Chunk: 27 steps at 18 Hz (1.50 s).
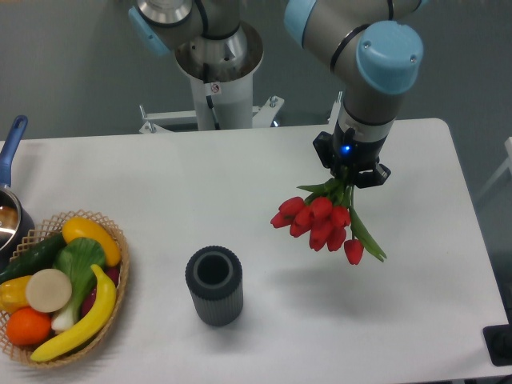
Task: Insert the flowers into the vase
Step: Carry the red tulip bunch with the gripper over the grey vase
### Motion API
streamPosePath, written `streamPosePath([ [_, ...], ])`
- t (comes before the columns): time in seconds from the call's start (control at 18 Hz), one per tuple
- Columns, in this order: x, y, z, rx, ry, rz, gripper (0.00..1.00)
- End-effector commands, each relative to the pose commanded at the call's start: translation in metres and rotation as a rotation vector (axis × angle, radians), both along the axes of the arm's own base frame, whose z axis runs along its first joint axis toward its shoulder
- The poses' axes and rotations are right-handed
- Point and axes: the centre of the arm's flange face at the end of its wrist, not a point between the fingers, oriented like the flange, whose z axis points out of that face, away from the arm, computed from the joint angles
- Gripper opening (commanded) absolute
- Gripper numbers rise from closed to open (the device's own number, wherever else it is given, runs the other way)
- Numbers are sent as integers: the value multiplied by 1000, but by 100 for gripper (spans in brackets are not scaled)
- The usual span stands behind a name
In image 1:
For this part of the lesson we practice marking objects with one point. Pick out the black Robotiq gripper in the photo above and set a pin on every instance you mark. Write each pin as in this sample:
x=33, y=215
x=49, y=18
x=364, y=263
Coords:
x=354, y=150

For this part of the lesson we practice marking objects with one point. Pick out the red tulip bouquet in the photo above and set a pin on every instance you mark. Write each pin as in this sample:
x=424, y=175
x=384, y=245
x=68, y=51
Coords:
x=328, y=216

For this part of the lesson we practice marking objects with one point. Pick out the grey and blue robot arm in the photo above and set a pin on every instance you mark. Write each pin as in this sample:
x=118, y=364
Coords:
x=361, y=42

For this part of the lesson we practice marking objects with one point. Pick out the dark grey ribbed vase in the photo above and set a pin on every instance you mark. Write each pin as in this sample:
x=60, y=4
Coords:
x=214, y=279

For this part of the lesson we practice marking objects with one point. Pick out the black device at edge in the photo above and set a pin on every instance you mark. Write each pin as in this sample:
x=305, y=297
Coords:
x=498, y=343

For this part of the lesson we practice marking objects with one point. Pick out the dark red fruit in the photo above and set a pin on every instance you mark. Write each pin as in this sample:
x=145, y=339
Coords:
x=113, y=273

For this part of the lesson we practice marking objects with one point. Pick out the yellow banana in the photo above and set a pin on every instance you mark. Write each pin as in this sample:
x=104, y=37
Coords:
x=87, y=327

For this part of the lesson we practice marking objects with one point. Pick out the green bok choy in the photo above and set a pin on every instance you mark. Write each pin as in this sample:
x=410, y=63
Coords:
x=75, y=261

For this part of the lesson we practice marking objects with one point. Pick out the woven wicker basket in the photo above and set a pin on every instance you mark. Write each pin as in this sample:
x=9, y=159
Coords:
x=46, y=229

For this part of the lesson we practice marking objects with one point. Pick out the green cucumber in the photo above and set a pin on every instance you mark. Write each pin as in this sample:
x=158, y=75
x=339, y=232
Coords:
x=38, y=257

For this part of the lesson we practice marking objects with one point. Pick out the beige round disc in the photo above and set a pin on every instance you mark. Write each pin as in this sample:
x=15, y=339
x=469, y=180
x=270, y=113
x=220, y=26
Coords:
x=48, y=290

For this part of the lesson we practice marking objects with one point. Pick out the yellow bell pepper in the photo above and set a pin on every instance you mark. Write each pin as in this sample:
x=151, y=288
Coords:
x=13, y=294

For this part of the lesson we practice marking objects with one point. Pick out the orange fruit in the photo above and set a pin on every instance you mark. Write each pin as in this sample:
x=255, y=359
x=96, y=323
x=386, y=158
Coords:
x=27, y=327

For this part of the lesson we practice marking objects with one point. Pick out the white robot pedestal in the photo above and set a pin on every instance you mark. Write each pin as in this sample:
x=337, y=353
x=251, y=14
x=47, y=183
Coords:
x=221, y=73

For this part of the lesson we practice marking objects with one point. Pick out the white frame at right edge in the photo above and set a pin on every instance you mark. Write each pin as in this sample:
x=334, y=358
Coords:
x=500, y=177

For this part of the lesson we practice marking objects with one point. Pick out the blue handled saucepan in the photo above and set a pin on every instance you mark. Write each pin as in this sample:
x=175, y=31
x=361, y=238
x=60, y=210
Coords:
x=15, y=221

